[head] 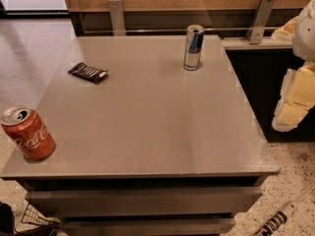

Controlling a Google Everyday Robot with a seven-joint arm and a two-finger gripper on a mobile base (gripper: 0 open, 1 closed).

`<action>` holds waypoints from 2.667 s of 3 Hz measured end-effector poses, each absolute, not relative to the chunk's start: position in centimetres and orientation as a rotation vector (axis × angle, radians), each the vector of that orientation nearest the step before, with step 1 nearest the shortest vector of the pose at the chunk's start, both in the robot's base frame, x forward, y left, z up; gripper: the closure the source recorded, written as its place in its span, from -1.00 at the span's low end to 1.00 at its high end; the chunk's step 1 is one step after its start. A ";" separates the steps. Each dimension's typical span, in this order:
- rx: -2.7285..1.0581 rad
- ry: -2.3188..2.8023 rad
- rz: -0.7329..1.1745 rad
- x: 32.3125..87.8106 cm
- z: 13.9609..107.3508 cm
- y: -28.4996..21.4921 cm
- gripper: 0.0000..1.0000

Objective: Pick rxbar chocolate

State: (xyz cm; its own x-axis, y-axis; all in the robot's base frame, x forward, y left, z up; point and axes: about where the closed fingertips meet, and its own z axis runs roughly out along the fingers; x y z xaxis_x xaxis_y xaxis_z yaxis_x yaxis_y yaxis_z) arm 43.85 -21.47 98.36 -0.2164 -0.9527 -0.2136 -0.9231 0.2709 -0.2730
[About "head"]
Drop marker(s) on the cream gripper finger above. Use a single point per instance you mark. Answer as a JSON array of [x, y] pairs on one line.
[[297, 98], [286, 31]]

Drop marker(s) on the dark chocolate rxbar wrapper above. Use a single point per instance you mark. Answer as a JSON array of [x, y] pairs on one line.
[[88, 73]]

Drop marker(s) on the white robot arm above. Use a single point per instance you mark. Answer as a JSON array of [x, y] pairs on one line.
[[303, 40]]

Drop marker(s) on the blue silver red bull can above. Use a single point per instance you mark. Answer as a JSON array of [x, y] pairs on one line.
[[193, 47]]

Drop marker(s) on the grey drawer cabinet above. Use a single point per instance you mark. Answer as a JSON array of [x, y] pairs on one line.
[[153, 150]]

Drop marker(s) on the red coca-cola can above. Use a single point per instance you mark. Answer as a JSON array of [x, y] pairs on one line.
[[26, 129]]

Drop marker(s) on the right metal bracket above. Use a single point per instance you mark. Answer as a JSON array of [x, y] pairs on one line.
[[256, 32]]

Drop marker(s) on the metal bracket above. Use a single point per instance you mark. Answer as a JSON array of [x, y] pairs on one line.
[[256, 32], [117, 17]]

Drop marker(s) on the left metal bracket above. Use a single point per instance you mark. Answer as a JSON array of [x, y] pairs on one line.
[[117, 17]]

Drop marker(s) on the black wire basket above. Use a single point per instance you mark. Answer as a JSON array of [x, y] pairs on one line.
[[33, 217]]

